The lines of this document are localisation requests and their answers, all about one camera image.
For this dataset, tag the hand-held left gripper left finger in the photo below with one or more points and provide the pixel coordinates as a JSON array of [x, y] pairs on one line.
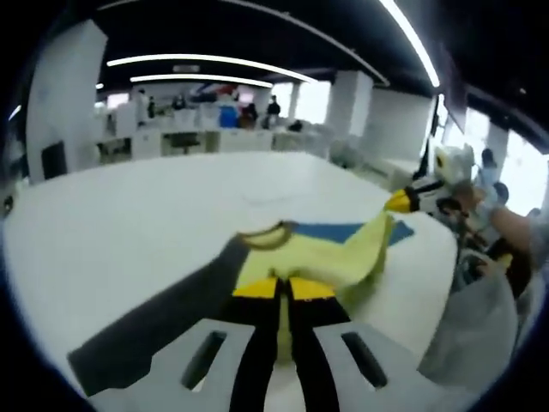
[[253, 326]]

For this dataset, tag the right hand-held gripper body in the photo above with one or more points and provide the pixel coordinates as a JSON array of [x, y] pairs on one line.
[[452, 163]]

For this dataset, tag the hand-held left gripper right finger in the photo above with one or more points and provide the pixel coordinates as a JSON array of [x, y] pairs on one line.
[[313, 335]]

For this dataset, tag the yellow blue grey garment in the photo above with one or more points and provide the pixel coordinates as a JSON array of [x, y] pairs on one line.
[[317, 257]]

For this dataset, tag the person's right hand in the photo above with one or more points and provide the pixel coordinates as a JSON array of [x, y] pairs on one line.
[[466, 196]]

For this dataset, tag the black stand pole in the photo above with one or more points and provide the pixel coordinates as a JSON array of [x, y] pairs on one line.
[[424, 163]]

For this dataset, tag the light blue wristband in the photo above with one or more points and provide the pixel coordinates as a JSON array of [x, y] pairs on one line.
[[491, 201]]

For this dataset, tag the hanging dark display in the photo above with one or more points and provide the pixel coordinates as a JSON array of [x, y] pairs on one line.
[[455, 107]]

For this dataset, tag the long ceiling light strip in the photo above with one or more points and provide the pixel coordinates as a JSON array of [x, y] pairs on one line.
[[201, 77], [206, 57], [412, 38]]

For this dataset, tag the black office chair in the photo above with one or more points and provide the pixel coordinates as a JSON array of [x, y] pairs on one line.
[[184, 143]]

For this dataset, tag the blue bin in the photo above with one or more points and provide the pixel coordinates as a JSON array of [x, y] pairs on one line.
[[227, 116]]

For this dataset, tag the white counter cabinet row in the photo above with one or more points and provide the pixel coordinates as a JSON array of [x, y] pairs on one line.
[[146, 143]]

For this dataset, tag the white tall cabinet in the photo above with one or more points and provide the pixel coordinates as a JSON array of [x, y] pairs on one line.
[[125, 122]]

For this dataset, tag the black cabinet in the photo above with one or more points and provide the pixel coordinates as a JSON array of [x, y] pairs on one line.
[[53, 159]]

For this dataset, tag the ceiling air vent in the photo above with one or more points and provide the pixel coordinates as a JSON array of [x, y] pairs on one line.
[[185, 68]]

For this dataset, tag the wide white square pillar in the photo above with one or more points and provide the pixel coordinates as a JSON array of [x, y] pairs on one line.
[[64, 86]]

